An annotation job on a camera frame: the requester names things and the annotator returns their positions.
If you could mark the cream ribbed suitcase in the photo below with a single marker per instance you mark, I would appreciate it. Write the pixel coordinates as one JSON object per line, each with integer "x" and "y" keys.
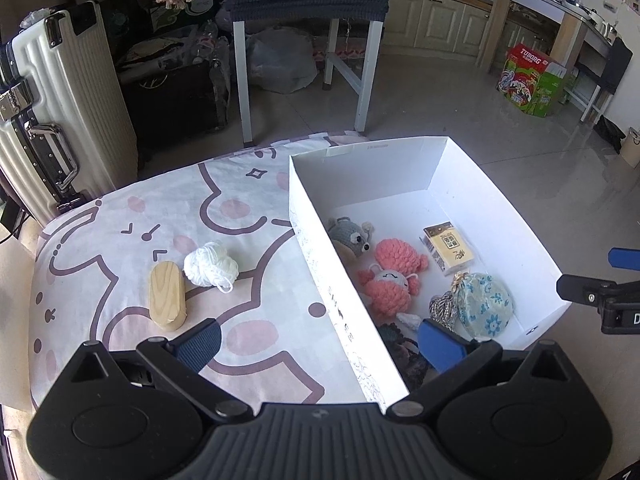
{"x": 45, "y": 110}

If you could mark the clear plastic bag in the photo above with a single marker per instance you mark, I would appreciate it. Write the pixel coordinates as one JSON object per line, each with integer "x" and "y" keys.
{"x": 282, "y": 60}

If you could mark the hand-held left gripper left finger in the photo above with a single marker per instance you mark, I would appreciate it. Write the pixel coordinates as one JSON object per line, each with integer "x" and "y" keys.
{"x": 200, "y": 346}

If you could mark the pink crochet toy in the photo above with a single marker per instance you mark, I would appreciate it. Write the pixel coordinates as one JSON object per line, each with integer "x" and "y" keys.
{"x": 392, "y": 280}

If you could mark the grey crochet mouse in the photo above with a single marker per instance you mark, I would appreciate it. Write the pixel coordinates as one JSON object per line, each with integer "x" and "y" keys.
{"x": 350, "y": 235}

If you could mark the black chair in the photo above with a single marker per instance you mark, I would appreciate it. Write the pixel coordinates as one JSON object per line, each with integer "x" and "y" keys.
{"x": 612, "y": 72}

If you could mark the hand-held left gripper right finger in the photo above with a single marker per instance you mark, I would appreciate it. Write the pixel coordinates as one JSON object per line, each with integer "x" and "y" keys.
{"x": 440, "y": 351}

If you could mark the white bucket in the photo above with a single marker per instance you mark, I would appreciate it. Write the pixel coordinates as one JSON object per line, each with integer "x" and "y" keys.
{"x": 631, "y": 147}

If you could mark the black bag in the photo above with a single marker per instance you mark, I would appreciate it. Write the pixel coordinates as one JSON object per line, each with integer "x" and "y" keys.
{"x": 170, "y": 100}

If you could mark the white yarn ball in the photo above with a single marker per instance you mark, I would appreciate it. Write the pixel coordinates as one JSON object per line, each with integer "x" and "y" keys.
{"x": 210, "y": 262}

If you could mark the colourful cardboard carton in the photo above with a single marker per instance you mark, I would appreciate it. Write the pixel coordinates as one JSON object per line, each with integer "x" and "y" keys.
{"x": 532, "y": 80}

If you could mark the white cardboard box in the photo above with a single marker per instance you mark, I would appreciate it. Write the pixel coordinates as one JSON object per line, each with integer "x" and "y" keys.
{"x": 380, "y": 175}

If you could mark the wooden block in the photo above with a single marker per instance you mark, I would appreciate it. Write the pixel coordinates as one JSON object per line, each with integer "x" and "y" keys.
{"x": 167, "y": 295}

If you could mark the small yellow carton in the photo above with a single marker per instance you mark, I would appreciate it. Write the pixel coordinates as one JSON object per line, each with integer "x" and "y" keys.
{"x": 450, "y": 247}

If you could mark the blue brown crochet piece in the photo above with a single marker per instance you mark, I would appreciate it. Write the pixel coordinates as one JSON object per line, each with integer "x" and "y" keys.
{"x": 400, "y": 350}

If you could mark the dark cloth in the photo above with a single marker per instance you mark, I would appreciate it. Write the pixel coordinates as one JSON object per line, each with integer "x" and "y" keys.
{"x": 610, "y": 132}

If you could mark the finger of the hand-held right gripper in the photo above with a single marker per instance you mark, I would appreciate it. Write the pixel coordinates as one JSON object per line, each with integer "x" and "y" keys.
{"x": 585, "y": 289}
{"x": 625, "y": 259}

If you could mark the wooden leg table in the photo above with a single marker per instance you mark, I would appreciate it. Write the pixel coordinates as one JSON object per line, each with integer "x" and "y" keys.
{"x": 502, "y": 20}

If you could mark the pink printed blanket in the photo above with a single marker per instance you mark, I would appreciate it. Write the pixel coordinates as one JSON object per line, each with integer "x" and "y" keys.
{"x": 100, "y": 210}

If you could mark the cream kitchen cabinets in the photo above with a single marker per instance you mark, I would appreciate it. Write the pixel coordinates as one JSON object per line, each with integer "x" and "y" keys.
{"x": 435, "y": 20}

